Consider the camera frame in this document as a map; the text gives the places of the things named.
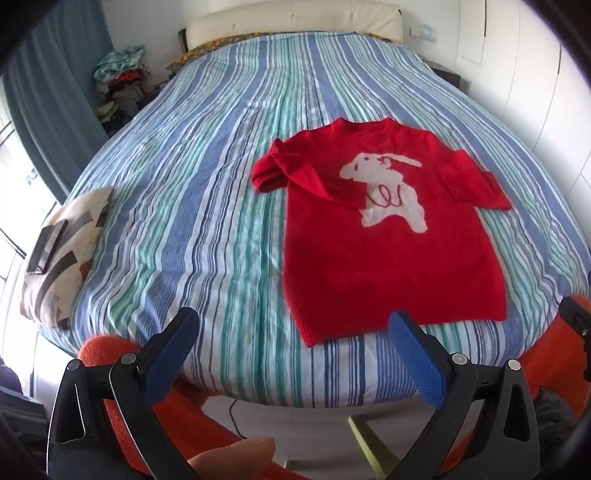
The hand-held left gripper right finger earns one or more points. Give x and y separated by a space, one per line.
415 355

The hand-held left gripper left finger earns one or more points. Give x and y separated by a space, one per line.
173 350

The red sweater with white animal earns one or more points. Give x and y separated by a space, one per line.
392 277

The pile of mixed clothes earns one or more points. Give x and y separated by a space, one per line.
122 78

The person's left hand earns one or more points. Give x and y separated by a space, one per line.
231 459

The person's orange fleece clothing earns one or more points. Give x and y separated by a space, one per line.
99 350

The dark grey cloth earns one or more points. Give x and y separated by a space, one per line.
554 424

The green plastic object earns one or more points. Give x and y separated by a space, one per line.
371 443

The cream brown patterned pillow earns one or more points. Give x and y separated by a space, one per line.
69 281

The white bed base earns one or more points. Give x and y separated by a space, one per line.
300 424

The blue green striped bed sheet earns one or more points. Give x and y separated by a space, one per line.
184 207

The dark nightstand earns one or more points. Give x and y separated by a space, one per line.
455 79

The blue curtain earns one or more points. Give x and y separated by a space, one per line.
46 92

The cream padded headboard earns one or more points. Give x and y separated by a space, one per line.
286 21

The white wall outlet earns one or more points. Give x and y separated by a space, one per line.
422 33

